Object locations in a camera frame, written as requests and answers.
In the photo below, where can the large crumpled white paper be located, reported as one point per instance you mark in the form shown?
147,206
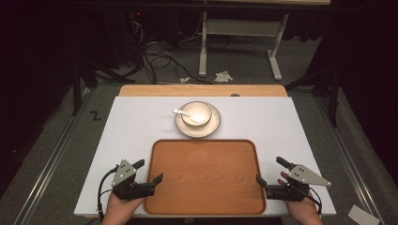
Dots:
223,76

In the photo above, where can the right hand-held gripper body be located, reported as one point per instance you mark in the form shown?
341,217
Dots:
302,176

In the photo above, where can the white bowl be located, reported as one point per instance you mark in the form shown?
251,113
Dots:
200,108

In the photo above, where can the person's right hand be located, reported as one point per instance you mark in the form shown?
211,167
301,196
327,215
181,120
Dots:
303,212

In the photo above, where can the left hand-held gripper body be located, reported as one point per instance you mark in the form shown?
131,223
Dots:
124,175

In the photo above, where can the wooden tray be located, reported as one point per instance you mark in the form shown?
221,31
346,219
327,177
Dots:
205,178

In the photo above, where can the person's left hand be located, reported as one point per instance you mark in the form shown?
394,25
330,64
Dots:
119,211

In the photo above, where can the small crumpled white paper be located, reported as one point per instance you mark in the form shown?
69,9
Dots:
184,79

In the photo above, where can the white ceramic spoon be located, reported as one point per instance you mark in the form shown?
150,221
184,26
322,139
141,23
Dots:
197,117

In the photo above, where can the white board table cover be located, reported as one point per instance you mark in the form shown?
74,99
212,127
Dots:
131,125

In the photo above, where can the aluminium floor rail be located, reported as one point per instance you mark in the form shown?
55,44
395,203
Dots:
50,165
350,156

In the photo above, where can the black metal stand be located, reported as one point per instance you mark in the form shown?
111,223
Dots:
76,90
334,93

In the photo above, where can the white metal desk frame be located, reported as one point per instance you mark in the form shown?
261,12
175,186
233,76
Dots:
241,27

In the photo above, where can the flat white paper sheet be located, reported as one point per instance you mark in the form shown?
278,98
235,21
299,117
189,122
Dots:
363,215

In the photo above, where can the white saucer with dark rim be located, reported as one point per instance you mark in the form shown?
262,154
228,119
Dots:
197,132

